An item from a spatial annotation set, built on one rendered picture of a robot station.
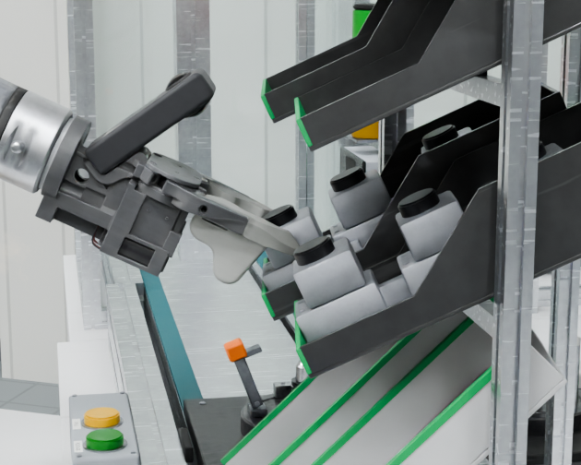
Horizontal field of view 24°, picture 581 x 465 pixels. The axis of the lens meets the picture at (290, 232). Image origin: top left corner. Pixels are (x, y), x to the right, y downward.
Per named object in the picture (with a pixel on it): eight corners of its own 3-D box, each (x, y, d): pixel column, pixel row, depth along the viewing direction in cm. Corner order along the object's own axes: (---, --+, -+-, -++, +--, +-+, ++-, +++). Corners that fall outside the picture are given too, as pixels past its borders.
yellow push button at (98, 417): (85, 436, 148) (84, 419, 148) (83, 424, 152) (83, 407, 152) (121, 435, 149) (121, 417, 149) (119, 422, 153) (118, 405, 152)
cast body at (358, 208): (346, 268, 112) (311, 194, 111) (343, 257, 116) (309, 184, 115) (438, 226, 111) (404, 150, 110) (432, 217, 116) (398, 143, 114)
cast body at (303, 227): (277, 309, 110) (240, 233, 108) (277, 295, 114) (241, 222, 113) (370, 267, 109) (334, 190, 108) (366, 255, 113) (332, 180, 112)
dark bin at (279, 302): (273, 322, 108) (233, 241, 107) (274, 282, 121) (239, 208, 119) (596, 176, 106) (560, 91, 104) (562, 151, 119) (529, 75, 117)
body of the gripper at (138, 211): (172, 259, 115) (43, 201, 114) (214, 170, 113) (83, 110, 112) (165, 281, 108) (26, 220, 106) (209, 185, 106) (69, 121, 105)
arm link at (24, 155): (36, 86, 112) (17, 96, 104) (87, 109, 112) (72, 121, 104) (2, 166, 113) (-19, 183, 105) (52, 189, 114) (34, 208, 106)
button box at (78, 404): (75, 513, 141) (72, 457, 140) (70, 442, 161) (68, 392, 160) (141, 507, 142) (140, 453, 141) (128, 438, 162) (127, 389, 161)
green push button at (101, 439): (87, 459, 142) (86, 442, 141) (86, 447, 145) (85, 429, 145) (124, 458, 142) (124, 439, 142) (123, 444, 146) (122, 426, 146)
